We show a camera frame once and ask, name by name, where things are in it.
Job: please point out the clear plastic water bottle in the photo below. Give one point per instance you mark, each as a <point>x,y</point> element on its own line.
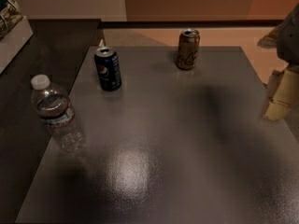
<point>53,105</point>

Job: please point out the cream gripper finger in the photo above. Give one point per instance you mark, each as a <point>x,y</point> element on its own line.
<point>287,93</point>
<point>270,106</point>

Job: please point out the blue pepsi can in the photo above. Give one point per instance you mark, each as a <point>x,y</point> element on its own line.
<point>108,69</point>

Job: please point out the orange soda can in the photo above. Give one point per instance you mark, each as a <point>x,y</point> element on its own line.
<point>188,47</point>

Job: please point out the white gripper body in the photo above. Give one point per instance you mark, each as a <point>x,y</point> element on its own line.
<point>290,44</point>

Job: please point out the white box with snack bags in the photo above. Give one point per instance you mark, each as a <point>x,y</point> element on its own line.
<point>15,31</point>

